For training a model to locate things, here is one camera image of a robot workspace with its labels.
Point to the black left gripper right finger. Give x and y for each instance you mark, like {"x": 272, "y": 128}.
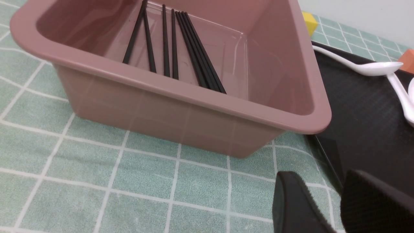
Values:
{"x": 369, "y": 205}

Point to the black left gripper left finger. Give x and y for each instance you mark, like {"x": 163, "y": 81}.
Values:
{"x": 294, "y": 210}

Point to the black chopstick gold tip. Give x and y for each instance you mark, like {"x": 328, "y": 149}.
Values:
{"x": 175, "y": 72}
{"x": 210, "y": 65}
{"x": 165, "y": 42}
{"x": 205, "y": 63}
{"x": 150, "y": 54}

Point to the black plastic tray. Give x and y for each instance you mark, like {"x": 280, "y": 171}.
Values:
{"x": 368, "y": 131}

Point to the white spoon centre upright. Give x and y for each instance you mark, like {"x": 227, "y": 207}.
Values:
{"x": 407, "y": 105}

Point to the white spoon right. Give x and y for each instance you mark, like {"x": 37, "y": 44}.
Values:
{"x": 411, "y": 90}

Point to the white spoon on tray rim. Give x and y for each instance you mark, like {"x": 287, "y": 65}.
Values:
{"x": 369, "y": 69}

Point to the orange cube block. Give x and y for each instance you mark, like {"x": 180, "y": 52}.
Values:
{"x": 407, "y": 58}

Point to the pink plastic bin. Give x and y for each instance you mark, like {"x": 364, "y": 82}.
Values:
{"x": 260, "y": 49}

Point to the black chopstick in bin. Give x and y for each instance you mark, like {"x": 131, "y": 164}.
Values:
{"x": 197, "y": 53}
{"x": 193, "y": 58}

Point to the yellow cube block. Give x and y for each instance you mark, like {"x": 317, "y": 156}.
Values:
{"x": 310, "y": 21}

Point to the black chopstick far left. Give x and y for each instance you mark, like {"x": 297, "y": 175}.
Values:
{"x": 134, "y": 34}

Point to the green checkered tablecloth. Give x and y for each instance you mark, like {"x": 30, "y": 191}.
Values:
{"x": 64, "y": 174}

